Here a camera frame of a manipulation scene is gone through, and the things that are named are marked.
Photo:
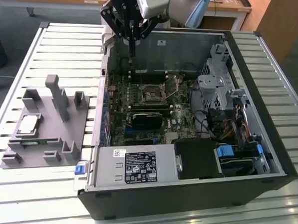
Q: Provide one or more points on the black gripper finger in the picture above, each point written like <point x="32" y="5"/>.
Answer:
<point x="149" y="24"/>
<point x="113" y="21"/>

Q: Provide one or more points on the silver topped CPU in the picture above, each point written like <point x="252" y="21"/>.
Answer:
<point x="28" y="124"/>

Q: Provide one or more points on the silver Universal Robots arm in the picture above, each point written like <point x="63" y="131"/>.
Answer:
<point x="197" y="11"/>

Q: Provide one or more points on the CPU socket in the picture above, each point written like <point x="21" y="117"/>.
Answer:
<point x="152" y="93"/>

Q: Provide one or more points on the silver metal drive cage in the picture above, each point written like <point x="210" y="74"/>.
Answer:
<point x="210" y="82"/>

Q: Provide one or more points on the black graphics card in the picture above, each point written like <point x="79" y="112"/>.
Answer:
<point x="147" y="122"/>

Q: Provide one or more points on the green motherboard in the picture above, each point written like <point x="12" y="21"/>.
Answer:
<point x="181" y="118"/>

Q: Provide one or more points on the silver finned heatsink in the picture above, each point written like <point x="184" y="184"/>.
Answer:
<point x="171" y="138"/>

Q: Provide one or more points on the grey parts rack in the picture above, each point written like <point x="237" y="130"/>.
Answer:
<point x="50" y="129"/>

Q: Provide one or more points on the wooden cabinet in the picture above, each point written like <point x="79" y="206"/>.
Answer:
<point x="281" y="23"/>

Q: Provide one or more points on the white barcode sticker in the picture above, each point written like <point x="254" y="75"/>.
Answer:
<point x="118" y="152"/>

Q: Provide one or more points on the green RAM stick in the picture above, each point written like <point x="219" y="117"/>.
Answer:
<point x="41" y="142"/>

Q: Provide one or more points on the silver shroud latch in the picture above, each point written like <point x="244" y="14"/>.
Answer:
<point x="179" y="163"/>

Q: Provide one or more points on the black power supply label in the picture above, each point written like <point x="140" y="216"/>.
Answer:
<point x="141" y="166"/>

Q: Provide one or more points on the black plastic shroud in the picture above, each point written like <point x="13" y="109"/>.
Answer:
<point x="199" y="159"/>

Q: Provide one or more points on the blue disk carrier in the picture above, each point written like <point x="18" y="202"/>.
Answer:
<point x="224" y="151"/>

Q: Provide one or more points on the silver power supply unit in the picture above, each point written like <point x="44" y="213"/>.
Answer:
<point x="106" y="170"/>

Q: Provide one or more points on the blue case latch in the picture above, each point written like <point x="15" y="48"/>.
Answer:
<point x="79" y="170"/>

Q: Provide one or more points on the black open PC case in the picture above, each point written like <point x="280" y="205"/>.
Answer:
<point x="159" y="205"/>

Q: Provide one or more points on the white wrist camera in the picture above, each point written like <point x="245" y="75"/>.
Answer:
<point x="149" y="4"/>

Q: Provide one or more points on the white case wall label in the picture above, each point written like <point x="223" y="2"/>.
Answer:
<point x="161" y="43"/>

